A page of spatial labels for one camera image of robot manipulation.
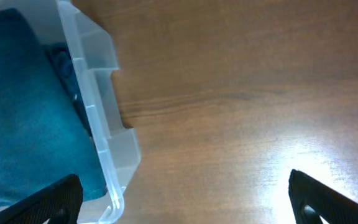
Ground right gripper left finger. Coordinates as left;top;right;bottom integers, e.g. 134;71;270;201
0;174;83;224

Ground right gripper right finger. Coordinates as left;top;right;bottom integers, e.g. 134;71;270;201
288;169;358;224

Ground blue denim jeans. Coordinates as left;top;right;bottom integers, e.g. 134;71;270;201
0;9;107;207

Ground dark blue taped garment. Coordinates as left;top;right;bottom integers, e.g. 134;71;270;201
42;42;92;137

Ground clear plastic storage bin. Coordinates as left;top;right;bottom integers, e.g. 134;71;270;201
0;0;141;223

